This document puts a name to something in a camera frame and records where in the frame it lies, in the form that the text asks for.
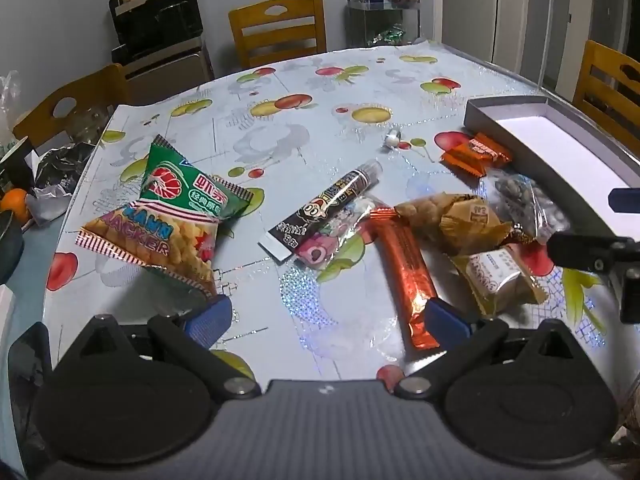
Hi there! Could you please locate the wooden chair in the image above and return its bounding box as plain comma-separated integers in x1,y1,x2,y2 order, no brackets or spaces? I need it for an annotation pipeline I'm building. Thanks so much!
12,62,129,149
572,39,640,157
228,0,327,72

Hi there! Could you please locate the fruit print tablecloth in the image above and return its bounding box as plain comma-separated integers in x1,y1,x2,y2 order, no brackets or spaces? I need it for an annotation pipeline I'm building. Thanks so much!
42,39,640,397

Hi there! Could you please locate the black paper box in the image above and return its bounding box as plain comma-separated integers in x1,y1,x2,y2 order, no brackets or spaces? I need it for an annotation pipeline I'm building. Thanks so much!
0,136,37,197

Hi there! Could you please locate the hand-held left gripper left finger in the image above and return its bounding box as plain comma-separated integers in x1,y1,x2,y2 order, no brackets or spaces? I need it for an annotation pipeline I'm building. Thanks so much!
52,295,262,402

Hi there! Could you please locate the orange fruit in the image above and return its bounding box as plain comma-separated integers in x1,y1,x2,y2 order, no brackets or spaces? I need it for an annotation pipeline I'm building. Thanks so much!
0,188,32,224

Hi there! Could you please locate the brown pastry packet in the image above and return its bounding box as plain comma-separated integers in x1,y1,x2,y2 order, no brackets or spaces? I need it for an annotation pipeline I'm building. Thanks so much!
394,191,514,257

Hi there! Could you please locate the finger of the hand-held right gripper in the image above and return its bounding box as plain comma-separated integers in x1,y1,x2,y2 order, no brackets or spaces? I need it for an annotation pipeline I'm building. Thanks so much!
546,231,640,274
608,187,640,212

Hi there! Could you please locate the clear plastic bag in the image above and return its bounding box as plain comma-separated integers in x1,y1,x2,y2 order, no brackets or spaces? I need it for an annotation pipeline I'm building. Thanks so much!
0,69,27,147

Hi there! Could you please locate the clear pink cartoon packet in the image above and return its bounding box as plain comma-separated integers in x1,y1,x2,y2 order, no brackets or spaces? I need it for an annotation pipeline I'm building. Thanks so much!
294,196,377,274

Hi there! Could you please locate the orange foil snack bar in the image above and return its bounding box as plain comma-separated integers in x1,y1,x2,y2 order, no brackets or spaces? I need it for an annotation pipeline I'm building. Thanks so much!
366,206,442,352

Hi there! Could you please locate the metal trolley rack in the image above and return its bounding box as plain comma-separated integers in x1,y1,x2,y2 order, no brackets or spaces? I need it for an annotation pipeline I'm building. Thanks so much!
346,0,422,50

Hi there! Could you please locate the beige pastry packet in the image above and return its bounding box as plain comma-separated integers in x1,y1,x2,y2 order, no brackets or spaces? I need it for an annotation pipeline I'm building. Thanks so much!
451,246,549,319

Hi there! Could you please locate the clear bag of seeds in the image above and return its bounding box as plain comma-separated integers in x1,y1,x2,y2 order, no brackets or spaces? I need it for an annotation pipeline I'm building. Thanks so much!
491,171,569,242

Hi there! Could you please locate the black candy tube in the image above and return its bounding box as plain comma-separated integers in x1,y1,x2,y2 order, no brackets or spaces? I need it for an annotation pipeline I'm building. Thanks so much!
258,159,384,264

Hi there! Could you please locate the crumpled dark foil bag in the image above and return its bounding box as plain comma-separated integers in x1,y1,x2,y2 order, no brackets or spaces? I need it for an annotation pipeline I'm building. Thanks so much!
31,141,97,222

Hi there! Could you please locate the brown gold candy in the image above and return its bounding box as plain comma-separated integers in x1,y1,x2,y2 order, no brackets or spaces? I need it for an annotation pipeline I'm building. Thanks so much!
509,227,544,247

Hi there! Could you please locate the black grey water dispenser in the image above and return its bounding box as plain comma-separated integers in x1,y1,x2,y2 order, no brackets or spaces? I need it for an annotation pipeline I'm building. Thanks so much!
108,0,214,94

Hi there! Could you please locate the green shrimp cracker bag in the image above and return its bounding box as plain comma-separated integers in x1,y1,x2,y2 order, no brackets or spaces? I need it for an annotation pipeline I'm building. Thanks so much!
75,134,254,297

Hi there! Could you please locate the orange snack packet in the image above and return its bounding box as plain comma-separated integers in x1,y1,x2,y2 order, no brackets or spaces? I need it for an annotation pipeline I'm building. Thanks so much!
439,131,514,177

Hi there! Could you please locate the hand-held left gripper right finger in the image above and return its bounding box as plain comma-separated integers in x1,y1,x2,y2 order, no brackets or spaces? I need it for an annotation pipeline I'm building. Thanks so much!
394,296,598,402

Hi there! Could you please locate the green candy bag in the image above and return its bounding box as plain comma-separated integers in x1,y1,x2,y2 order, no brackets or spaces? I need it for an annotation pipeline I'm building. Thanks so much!
366,24,407,47

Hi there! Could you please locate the white door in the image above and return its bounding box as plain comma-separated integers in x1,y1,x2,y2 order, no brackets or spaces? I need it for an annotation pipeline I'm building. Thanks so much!
492,0,627,97

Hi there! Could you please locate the dark bowl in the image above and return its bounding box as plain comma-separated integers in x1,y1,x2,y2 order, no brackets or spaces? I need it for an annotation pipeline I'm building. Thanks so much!
0,209,26,287

